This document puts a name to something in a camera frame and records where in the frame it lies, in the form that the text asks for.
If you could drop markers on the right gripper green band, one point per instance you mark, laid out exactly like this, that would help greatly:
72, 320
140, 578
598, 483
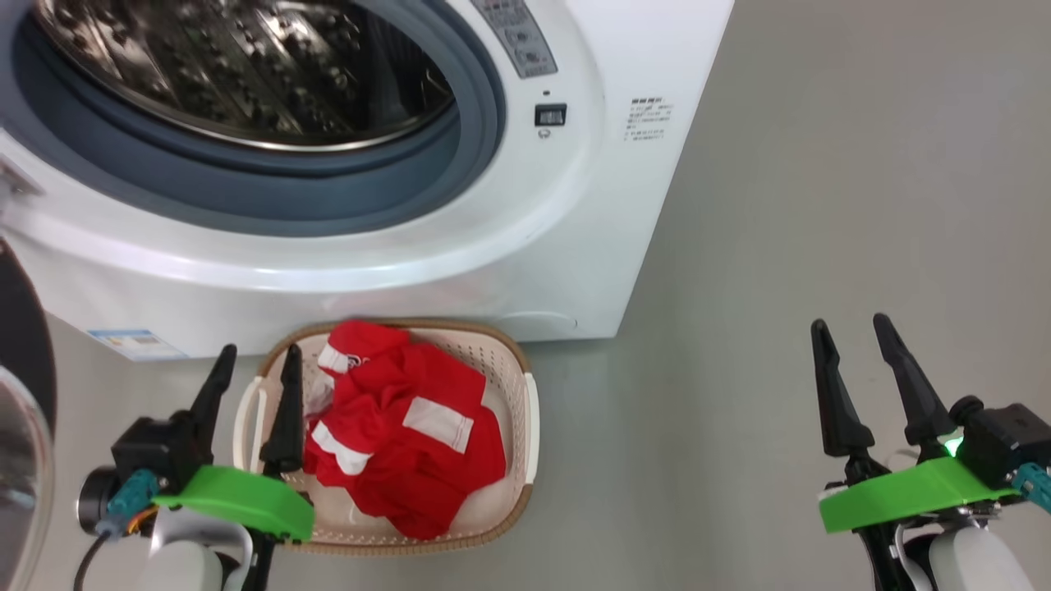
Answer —
903, 492

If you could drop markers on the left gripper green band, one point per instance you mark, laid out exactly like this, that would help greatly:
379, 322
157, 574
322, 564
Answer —
238, 497

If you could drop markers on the red garment with white stripes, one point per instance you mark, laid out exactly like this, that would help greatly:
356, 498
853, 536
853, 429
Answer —
394, 460

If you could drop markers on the black round glass washer door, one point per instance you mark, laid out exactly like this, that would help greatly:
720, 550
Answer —
20, 369

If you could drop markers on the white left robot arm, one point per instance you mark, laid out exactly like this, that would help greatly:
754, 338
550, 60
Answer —
185, 566

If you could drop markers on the cream perforated basket brown rim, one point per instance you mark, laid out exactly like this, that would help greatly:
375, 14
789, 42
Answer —
509, 394

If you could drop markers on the white front-load washing machine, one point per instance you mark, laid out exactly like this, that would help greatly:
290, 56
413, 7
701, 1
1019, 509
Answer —
493, 271

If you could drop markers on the stainless steel washing machine drum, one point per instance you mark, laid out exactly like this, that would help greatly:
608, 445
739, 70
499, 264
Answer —
205, 66

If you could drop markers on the blue energy label sticker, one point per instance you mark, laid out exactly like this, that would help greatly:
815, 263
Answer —
135, 345

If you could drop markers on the round white filter cover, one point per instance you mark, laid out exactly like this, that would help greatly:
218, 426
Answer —
534, 322

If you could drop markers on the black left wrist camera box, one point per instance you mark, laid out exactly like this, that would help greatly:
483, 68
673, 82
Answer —
156, 447

